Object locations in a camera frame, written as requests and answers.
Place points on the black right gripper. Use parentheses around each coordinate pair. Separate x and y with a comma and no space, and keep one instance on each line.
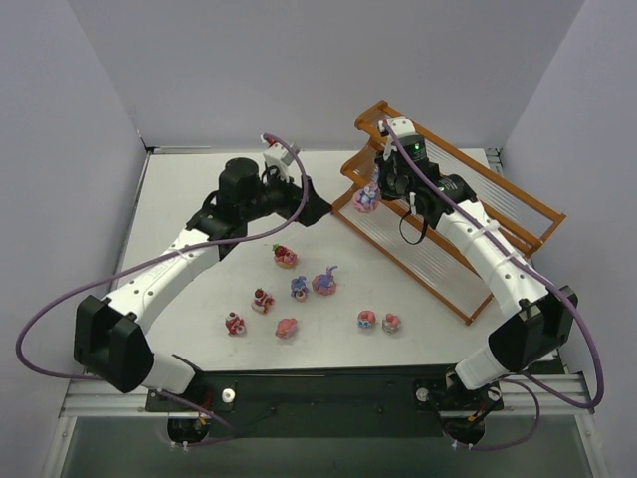
(386,180)

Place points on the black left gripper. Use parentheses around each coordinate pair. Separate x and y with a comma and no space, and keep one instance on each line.
(297,200)

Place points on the purple bunny sitting donut toy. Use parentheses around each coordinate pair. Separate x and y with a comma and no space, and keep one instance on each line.
(366,199)

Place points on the small purple bunny cupcake toy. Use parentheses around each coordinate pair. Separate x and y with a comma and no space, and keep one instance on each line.
(299,289)

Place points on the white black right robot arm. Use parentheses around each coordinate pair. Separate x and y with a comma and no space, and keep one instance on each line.
(538,316)

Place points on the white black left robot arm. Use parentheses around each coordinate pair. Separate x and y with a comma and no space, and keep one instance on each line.
(110,333)

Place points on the orange wooden tiered shelf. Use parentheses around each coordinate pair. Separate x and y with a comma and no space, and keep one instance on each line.
(402,235)

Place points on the strawberry bear donut toy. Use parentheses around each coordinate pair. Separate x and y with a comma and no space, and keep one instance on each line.
(284,257)

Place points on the strawberry cake slice toy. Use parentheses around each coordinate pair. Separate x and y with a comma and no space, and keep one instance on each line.
(262,302)

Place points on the pink pig bow toy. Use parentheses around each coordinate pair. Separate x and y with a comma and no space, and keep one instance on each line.
(286,328)

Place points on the pink pig clear cup toy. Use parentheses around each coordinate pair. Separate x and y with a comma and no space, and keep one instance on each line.
(391,324)

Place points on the red bear cake toy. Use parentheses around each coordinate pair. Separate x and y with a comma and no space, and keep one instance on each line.
(235,325)

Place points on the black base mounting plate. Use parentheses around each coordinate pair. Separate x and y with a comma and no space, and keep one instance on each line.
(405,401)

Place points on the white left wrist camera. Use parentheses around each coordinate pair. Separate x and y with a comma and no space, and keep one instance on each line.
(277,161)

